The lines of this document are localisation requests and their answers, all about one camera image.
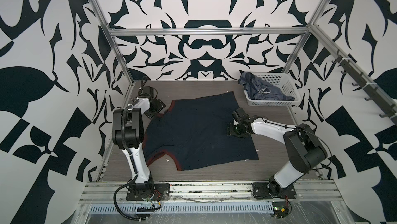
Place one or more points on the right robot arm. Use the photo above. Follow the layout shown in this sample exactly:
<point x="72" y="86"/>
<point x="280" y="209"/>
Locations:
<point x="304" y="149"/>

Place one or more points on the aluminium frame crossbar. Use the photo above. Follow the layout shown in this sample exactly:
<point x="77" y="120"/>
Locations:
<point x="206" y="31"/>

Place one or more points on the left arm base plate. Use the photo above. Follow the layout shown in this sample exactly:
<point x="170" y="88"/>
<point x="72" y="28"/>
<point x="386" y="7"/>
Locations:
<point x="155" y="192"/>

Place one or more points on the white slotted cable duct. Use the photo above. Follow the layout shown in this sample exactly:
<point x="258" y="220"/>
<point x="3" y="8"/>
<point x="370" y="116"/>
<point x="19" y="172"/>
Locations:
<point x="200" y="208"/>

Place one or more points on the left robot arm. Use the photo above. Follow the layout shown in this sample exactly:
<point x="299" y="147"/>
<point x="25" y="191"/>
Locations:
<point x="128" y="135"/>

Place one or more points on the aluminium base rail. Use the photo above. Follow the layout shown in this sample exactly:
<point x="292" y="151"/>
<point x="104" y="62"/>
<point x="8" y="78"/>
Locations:
<point x="306" y="190"/>

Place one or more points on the small green circuit board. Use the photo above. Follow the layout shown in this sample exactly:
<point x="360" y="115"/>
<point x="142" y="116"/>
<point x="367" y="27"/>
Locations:
<point x="281" y="209"/>

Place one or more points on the white plastic laundry basket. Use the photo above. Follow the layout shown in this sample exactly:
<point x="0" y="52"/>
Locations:
<point x="284" y="82"/>

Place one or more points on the blue-grey tank top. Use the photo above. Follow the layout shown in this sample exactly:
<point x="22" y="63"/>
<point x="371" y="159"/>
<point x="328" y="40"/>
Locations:
<point x="258" y="89"/>

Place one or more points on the wall hook rail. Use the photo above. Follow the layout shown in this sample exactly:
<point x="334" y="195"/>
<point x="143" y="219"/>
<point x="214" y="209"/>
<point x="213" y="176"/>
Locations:
<point x="362" y="81"/>

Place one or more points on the navy tank top red trim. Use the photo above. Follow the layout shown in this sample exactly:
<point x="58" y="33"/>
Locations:
<point x="193" y="132"/>

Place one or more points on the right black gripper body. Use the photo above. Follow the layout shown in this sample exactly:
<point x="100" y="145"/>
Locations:
<point x="236" y="130"/>

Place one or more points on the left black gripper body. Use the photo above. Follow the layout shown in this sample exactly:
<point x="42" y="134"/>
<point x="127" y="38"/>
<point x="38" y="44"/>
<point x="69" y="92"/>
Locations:
<point x="158" y="106"/>

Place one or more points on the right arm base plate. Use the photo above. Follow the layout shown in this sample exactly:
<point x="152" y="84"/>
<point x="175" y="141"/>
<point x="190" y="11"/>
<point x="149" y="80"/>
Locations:
<point x="272" y="190"/>

